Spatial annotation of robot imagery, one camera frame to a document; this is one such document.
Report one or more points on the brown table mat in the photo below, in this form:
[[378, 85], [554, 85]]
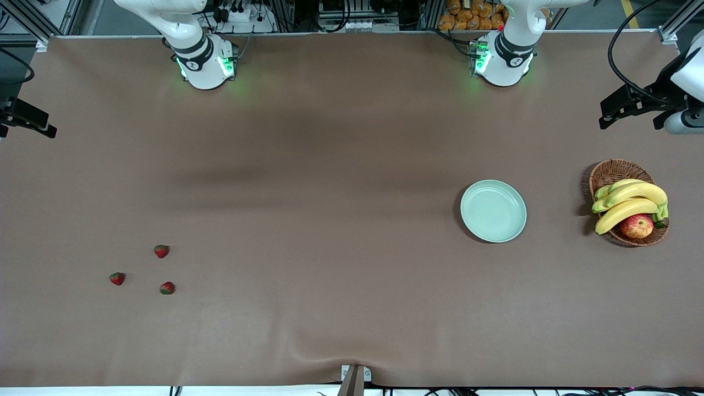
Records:
[[330, 165]]

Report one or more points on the long yellow banana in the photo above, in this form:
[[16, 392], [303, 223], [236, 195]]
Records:
[[621, 212], [643, 191]]

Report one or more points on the silver table bracket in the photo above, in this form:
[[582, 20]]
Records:
[[367, 375]]

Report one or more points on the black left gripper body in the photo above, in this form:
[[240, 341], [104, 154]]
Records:
[[663, 83]]

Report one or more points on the brown wicker basket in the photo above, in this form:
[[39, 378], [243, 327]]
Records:
[[616, 170]]

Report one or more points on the aluminium frame profile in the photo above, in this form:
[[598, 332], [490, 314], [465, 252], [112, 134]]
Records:
[[33, 25], [674, 27]]

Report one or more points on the red strawberry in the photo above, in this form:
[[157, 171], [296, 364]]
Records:
[[167, 287], [116, 279], [161, 251]]

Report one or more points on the black electronics box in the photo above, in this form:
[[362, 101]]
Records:
[[335, 5]]

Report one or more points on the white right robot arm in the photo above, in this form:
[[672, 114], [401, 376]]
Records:
[[203, 66]]

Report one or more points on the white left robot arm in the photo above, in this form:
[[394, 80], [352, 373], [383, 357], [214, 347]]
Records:
[[506, 60]]

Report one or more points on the greenish yellow banana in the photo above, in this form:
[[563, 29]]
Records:
[[603, 191]]

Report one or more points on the red yellow apple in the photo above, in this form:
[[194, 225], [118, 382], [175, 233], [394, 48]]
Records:
[[637, 226]]

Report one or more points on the pale green round plate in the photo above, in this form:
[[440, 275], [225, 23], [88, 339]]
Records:
[[493, 211]]

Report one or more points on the white terminal block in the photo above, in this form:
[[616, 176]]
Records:
[[363, 25]]

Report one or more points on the orange bread rolls pile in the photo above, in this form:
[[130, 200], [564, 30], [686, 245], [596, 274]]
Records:
[[467, 14]]

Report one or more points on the brown wooden bar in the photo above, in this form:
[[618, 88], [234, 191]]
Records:
[[352, 385]]

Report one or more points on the white power strip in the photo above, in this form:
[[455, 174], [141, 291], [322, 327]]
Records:
[[242, 16]]

